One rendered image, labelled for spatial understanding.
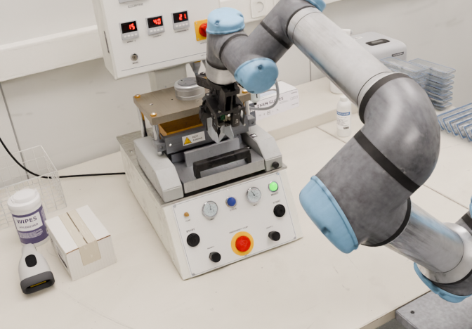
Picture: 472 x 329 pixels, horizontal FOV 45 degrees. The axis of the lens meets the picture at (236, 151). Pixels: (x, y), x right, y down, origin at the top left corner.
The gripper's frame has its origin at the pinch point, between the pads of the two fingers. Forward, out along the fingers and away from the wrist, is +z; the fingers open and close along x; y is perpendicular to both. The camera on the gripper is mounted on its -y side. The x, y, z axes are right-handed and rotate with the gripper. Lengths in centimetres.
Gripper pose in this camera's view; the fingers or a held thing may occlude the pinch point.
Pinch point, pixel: (216, 135)
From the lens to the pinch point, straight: 138.7
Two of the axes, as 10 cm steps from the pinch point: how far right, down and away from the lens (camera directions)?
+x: 9.1, -2.6, 3.3
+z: -0.5, 7.0, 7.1
